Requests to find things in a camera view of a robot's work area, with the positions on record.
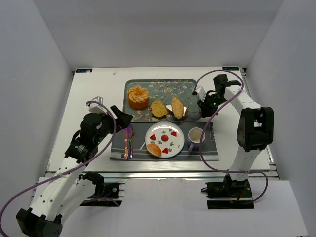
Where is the left blue table label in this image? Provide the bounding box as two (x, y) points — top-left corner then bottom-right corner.
(75, 68), (92, 73)

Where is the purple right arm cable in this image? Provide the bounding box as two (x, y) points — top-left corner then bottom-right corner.
(194, 70), (269, 204)

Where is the teal floral serving tray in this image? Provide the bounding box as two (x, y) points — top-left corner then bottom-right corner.
(123, 79), (201, 122)

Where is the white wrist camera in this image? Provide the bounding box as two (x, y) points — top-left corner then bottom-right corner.
(192, 86), (206, 102)
(86, 96), (106, 114)

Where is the lavender ceramic mug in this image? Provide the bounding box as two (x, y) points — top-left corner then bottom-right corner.
(188, 127), (206, 152)

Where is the brown seeded bread slice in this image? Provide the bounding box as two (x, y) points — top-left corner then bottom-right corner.
(150, 100), (167, 119)

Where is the white strawberry pattern plate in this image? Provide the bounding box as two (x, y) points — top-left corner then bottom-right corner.
(145, 122), (185, 159)

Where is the right blue table label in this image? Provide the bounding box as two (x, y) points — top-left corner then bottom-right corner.
(222, 66), (240, 71)

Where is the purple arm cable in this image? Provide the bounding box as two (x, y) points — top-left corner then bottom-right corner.
(194, 70), (269, 204)
(0, 100), (117, 234)

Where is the orange round cake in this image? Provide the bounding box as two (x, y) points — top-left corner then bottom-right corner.
(128, 85), (149, 110)

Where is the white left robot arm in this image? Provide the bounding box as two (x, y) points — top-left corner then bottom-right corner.
(16, 103), (133, 237)

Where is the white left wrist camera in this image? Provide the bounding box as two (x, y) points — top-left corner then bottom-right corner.
(86, 96), (106, 114)

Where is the iridescent cutlery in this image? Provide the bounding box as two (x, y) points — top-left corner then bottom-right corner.
(124, 125), (134, 160)

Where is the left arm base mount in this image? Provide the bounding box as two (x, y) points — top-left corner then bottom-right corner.
(81, 178), (125, 207)

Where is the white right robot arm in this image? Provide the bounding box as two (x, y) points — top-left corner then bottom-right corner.
(192, 70), (274, 199)

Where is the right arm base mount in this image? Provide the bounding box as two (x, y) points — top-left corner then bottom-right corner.
(201, 180), (254, 210)

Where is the long toasted bread roll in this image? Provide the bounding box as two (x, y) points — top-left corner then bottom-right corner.
(171, 97), (184, 119)

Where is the dark grey placemat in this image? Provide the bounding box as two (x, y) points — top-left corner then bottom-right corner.
(110, 122), (219, 161)

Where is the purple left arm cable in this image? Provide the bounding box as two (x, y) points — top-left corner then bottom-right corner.
(0, 100), (117, 234)

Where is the small round glazed bun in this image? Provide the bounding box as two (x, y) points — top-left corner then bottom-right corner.
(146, 143), (162, 157)

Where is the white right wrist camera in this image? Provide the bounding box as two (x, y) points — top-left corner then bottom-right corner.
(192, 86), (206, 102)

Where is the blue table label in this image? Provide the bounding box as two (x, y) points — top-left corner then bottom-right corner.
(75, 68), (92, 73)
(222, 66), (240, 71)

